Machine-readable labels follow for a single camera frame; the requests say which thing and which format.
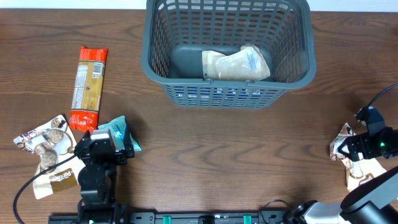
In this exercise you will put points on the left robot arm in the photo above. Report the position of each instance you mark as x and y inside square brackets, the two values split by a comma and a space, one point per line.
[98, 177]

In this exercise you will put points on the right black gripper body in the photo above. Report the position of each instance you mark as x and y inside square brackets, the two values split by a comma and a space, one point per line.
[374, 145]

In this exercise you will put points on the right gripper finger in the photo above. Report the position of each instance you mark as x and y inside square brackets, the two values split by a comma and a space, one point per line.
[345, 151]
[344, 144]

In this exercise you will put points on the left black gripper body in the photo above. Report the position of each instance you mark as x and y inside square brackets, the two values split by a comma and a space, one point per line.
[120, 158]

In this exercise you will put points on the orange spaghetti packet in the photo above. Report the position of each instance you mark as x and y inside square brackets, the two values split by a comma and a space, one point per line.
[88, 87]

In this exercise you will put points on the beige kraft pouch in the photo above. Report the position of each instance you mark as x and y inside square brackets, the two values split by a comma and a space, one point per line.
[247, 64]

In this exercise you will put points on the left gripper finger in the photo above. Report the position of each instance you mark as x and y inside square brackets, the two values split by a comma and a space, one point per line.
[128, 145]
[82, 144]

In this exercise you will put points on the teal snack packet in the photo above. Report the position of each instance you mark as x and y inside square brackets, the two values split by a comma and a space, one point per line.
[118, 127]

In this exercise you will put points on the grey plastic lattice basket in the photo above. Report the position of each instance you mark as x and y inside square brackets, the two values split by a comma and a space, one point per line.
[176, 32]

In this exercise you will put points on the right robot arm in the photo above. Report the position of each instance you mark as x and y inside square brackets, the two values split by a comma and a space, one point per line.
[369, 202]

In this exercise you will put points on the small white brown food bag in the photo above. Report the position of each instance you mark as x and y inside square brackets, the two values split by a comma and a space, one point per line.
[357, 173]

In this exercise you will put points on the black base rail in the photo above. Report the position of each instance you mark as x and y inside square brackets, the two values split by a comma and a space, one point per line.
[261, 217]

